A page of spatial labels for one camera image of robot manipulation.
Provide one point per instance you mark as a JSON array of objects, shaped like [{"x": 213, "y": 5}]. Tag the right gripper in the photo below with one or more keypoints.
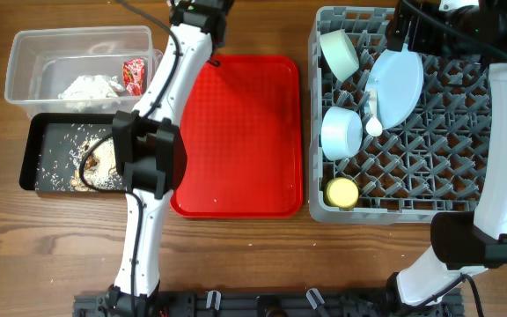
[{"x": 398, "y": 30}]

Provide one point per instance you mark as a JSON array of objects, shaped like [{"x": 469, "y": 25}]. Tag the large light blue plate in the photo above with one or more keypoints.
[{"x": 397, "y": 78}]

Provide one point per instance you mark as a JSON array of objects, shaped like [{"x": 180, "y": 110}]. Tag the green bowl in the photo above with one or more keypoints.
[{"x": 340, "y": 54}]

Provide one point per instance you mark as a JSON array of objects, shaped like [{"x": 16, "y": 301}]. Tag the white plastic spoon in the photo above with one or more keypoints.
[{"x": 373, "y": 126}]

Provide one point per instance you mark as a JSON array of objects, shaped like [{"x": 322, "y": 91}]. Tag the small light blue bowl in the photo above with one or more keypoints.
[{"x": 341, "y": 133}]

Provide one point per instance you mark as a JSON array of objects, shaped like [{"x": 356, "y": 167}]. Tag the yellow plastic cup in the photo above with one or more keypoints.
[{"x": 342, "y": 192}]

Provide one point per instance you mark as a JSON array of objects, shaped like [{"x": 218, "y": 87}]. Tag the red snack wrapper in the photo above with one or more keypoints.
[{"x": 133, "y": 72}]

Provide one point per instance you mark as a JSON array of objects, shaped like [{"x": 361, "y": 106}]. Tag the white napkin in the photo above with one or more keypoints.
[{"x": 85, "y": 88}]

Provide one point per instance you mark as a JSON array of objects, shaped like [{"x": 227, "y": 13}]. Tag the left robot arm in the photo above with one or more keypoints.
[{"x": 149, "y": 151}]

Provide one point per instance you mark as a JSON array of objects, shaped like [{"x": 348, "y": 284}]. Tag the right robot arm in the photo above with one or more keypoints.
[{"x": 462, "y": 244}]

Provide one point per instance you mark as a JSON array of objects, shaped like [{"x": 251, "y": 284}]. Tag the grey dishwasher rack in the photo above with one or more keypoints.
[{"x": 435, "y": 161}]

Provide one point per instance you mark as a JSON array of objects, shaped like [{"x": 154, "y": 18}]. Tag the clear plastic waste bin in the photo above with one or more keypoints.
[{"x": 43, "y": 64}]

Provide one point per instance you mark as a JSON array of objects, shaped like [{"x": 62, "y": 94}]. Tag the red serving tray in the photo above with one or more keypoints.
[{"x": 242, "y": 132}]

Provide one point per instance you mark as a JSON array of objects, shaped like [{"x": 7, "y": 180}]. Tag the black plastic tray bin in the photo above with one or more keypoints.
[{"x": 38, "y": 126}]

